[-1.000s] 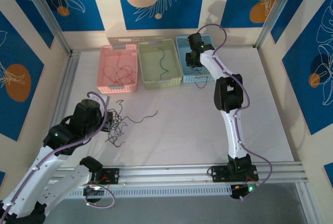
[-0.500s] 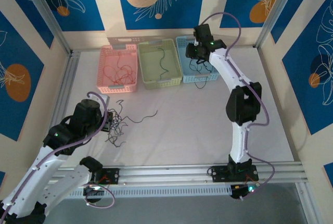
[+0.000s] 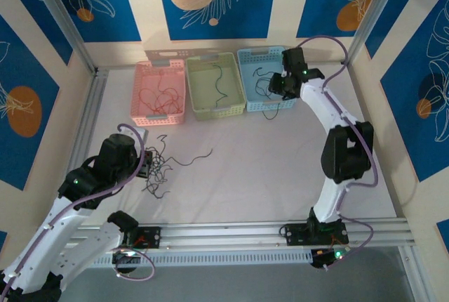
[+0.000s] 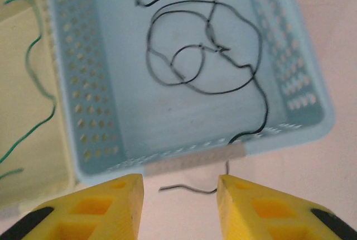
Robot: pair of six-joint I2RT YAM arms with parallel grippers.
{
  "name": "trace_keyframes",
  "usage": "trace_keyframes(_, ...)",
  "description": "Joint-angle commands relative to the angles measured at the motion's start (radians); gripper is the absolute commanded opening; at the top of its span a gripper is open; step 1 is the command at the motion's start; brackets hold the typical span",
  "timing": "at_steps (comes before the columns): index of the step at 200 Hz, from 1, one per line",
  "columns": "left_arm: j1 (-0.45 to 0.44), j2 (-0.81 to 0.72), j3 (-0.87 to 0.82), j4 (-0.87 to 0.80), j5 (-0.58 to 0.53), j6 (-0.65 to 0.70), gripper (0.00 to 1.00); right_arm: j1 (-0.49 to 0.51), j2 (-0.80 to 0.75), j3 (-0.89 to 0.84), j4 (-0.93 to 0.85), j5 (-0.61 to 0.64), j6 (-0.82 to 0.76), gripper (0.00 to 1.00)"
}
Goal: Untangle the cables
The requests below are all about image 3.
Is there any black controller box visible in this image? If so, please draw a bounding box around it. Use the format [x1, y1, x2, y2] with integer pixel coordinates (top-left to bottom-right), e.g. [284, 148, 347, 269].
[112, 249, 144, 275]
[310, 247, 351, 270]

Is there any purple sheathed cable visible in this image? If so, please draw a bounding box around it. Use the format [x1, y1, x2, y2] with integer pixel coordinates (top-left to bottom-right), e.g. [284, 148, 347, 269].
[0, 123, 155, 298]
[296, 34, 380, 268]

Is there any aluminium frame post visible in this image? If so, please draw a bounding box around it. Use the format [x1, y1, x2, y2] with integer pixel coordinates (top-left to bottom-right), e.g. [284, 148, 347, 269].
[25, 0, 100, 75]
[342, 0, 412, 67]

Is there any blue plastic basket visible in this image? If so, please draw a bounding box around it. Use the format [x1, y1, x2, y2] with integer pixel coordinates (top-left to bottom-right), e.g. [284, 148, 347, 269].
[236, 46, 300, 112]

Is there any black thin cable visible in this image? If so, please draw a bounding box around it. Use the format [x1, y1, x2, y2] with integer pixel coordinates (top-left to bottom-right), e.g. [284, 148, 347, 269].
[254, 66, 281, 120]
[164, 148, 213, 168]
[141, 154, 173, 199]
[156, 134, 168, 157]

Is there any green plastic basket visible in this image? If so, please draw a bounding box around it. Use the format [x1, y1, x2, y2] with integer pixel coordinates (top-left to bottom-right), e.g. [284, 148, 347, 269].
[185, 52, 247, 122]

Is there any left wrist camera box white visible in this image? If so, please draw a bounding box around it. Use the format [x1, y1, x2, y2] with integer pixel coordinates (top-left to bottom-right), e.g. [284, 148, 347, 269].
[134, 126, 150, 143]

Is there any white slotted cable duct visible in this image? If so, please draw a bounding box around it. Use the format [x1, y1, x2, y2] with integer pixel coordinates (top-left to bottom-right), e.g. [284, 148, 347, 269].
[83, 249, 314, 270]

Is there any dark green thin cable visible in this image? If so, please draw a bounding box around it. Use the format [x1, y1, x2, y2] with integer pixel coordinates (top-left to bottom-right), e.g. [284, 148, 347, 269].
[212, 65, 228, 107]

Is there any pink plastic basket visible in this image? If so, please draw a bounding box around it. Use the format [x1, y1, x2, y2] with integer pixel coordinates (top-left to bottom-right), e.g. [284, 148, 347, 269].
[130, 58, 187, 126]

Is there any white table cloth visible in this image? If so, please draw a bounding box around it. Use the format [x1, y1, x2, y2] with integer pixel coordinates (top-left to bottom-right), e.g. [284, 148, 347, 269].
[72, 65, 399, 228]

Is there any aluminium side rail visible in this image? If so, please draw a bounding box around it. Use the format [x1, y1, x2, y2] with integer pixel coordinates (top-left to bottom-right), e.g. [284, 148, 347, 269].
[68, 68, 109, 176]

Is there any long aluminium base rail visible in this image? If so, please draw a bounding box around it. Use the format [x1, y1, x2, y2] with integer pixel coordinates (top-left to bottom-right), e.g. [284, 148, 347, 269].
[69, 218, 417, 256]

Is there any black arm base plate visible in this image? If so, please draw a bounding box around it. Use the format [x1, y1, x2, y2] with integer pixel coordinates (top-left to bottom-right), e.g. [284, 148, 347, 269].
[280, 223, 351, 247]
[115, 225, 162, 250]

